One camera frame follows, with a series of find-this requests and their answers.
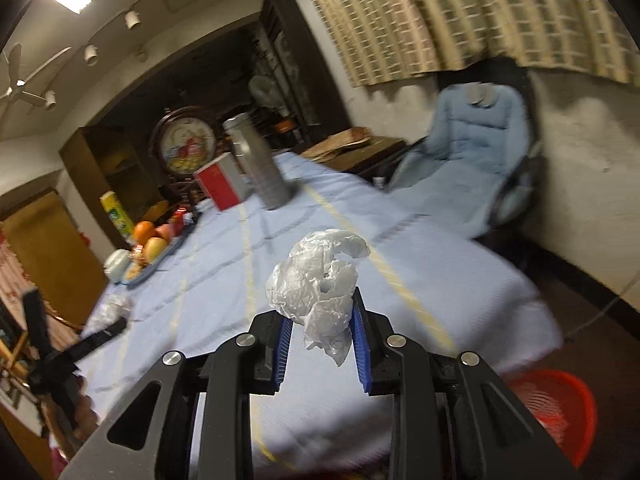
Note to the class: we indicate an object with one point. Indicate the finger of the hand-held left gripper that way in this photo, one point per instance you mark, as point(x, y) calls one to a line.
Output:
point(102, 337)

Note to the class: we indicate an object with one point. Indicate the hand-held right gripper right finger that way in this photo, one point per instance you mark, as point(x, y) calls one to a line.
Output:
point(361, 355)

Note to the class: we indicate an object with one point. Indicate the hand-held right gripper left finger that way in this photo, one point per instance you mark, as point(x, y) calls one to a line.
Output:
point(282, 355)

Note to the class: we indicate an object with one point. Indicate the clear plastic wrap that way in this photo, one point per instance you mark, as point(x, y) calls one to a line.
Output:
point(110, 310)

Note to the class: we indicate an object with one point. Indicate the white plastic bag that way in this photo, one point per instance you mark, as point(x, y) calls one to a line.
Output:
point(310, 280)

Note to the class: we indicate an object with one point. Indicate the red plastic basket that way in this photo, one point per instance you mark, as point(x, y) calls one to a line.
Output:
point(560, 410)

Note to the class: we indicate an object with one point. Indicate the person's left hand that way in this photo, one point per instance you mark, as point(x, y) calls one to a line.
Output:
point(85, 415)

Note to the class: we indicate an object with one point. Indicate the wooden door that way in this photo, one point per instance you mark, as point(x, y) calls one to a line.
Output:
point(50, 260)

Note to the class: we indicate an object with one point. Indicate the pile of walnuts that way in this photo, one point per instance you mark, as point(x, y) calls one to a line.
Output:
point(132, 271)

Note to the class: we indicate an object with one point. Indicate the white lidded jar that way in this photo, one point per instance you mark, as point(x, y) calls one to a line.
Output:
point(116, 266)

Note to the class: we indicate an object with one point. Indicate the blue oval plate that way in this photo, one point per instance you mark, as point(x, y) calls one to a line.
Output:
point(150, 274)

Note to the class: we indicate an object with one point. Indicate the clear bag of pastries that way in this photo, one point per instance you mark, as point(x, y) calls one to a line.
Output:
point(137, 256)

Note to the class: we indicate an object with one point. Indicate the blue striped tablecloth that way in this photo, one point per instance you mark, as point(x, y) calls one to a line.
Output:
point(225, 270)

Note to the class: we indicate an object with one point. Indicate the yellow red apple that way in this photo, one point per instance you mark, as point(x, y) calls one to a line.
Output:
point(155, 249)

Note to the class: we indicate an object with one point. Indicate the orange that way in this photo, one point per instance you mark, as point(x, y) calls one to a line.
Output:
point(144, 232)

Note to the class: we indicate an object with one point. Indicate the yellow green carton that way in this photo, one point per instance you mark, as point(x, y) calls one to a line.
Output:
point(117, 217)

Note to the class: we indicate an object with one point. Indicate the small red apple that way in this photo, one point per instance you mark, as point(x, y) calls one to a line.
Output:
point(166, 232)

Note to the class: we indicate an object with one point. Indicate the red snack packet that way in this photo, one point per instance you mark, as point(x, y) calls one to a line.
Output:
point(181, 221)

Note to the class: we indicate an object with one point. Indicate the brown wooden cabinet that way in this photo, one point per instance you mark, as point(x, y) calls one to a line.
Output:
point(105, 170)

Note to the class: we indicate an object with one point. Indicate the red box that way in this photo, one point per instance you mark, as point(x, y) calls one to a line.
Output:
point(220, 185)

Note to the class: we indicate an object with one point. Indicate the metal thermos bottle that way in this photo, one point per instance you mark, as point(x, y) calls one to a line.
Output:
point(262, 170)

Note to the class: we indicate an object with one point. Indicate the wooden side table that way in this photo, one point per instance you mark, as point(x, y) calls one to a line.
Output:
point(370, 155)

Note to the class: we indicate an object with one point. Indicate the round embroidered table screen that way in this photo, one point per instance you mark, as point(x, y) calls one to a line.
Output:
point(187, 145)

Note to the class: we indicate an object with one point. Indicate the brown paper stack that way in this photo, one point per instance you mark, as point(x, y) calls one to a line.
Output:
point(340, 141)

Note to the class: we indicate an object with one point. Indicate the blue cushioned chair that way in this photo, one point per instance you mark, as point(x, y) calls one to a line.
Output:
point(460, 160)

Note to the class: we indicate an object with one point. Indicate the white ceiling spotlight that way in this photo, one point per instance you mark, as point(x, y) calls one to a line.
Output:
point(91, 54)
point(50, 100)
point(132, 19)

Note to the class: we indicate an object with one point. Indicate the white ceiling fan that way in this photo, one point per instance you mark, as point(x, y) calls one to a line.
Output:
point(20, 82)

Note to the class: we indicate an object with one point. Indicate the dark cabinet with picture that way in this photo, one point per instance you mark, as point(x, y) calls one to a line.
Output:
point(305, 60)

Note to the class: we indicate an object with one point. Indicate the beige checked curtain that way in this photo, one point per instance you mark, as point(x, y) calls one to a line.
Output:
point(425, 15)

